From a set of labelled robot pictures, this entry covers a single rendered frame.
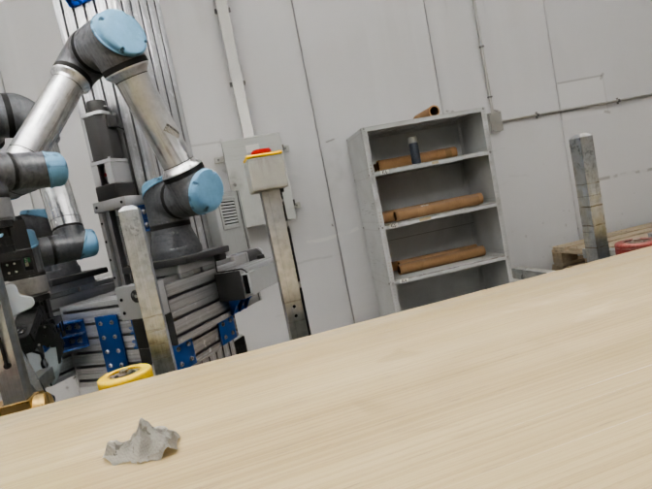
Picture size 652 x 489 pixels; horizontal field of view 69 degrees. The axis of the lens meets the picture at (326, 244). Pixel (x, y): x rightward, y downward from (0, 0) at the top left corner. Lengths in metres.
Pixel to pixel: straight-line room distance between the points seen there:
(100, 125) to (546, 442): 1.53
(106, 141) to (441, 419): 1.43
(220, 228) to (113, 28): 0.83
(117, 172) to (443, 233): 2.69
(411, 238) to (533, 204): 1.07
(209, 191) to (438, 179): 2.68
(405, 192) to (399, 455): 3.33
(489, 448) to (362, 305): 3.27
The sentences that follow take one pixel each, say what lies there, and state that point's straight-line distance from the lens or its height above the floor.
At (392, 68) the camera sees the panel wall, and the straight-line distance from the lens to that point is 3.83.
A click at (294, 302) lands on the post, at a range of 0.94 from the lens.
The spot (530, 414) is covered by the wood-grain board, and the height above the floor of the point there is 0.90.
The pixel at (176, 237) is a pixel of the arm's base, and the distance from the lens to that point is 1.41.
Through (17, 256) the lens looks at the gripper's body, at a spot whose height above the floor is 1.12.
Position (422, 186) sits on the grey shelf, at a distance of 3.73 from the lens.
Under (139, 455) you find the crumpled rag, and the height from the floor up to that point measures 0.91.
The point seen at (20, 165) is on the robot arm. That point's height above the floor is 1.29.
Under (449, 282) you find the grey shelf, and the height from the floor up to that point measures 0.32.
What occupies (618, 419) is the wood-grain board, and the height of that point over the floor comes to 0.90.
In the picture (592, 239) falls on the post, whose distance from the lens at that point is 1.27.
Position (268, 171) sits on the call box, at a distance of 0.91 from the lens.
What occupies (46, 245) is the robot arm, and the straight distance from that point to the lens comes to 1.36.
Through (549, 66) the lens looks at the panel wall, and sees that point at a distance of 4.42.
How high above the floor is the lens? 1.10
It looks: 5 degrees down
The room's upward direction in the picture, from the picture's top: 11 degrees counter-clockwise
